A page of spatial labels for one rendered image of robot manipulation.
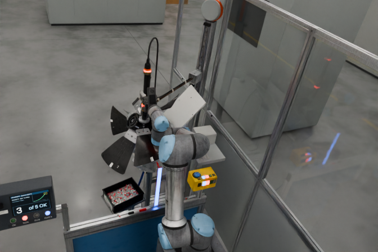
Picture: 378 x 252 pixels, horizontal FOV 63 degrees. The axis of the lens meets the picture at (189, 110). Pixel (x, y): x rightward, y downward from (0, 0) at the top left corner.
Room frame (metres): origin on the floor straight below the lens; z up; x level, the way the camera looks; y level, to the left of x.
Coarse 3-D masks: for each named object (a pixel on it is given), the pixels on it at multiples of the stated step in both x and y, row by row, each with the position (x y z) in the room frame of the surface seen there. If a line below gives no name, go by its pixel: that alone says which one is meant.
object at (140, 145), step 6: (138, 138) 1.54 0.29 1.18; (144, 138) 1.55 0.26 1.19; (150, 138) 1.56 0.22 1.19; (138, 144) 1.50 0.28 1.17; (144, 144) 1.50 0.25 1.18; (150, 144) 1.51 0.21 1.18; (138, 150) 1.45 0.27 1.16; (144, 150) 1.45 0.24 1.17; (150, 150) 1.45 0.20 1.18; (156, 150) 1.46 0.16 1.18; (138, 156) 1.41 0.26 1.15; (144, 156) 1.41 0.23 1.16; (150, 156) 1.41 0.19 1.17; (156, 156) 1.41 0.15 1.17; (138, 162) 1.38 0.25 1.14; (144, 162) 1.37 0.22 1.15; (150, 162) 1.37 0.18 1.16
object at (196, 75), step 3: (198, 69) 2.21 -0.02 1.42; (192, 72) 2.16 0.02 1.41; (195, 72) 2.17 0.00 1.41; (198, 72) 2.18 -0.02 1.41; (201, 72) 2.19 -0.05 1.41; (189, 75) 2.14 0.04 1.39; (192, 75) 2.12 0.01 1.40; (195, 75) 2.11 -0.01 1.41; (198, 75) 2.13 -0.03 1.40; (201, 75) 2.18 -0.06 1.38; (195, 78) 2.11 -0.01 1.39; (198, 78) 2.14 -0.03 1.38; (192, 81) 2.12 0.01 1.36; (195, 81) 2.11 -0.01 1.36; (198, 81) 2.15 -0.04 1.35
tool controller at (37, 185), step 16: (48, 176) 1.07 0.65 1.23; (0, 192) 0.92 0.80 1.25; (16, 192) 0.93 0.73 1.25; (32, 192) 0.95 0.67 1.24; (48, 192) 0.98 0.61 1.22; (0, 208) 0.87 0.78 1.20; (32, 208) 0.93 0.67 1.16; (48, 208) 0.95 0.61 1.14; (0, 224) 0.85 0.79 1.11; (16, 224) 0.87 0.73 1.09
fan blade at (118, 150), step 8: (112, 144) 1.61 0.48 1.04; (120, 144) 1.60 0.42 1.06; (128, 144) 1.60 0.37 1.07; (104, 152) 1.59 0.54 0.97; (112, 152) 1.57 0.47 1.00; (120, 152) 1.57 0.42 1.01; (128, 152) 1.57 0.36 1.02; (104, 160) 1.55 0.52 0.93; (112, 160) 1.54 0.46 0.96; (120, 160) 1.54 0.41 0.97; (128, 160) 1.54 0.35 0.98; (112, 168) 1.51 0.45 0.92; (120, 168) 1.50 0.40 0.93
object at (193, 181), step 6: (204, 168) 1.48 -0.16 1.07; (210, 168) 1.49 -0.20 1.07; (192, 174) 1.41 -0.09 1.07; (204, 174) 1.43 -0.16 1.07; (192, 180) 1.38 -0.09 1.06; (198, 180) 1.37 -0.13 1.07; (204, 180) 1.38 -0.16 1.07; (210, 180) 1.40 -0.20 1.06; (192, 186) 1.36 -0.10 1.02; (204, 186) 1.39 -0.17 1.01; (210, 186) 1.41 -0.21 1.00
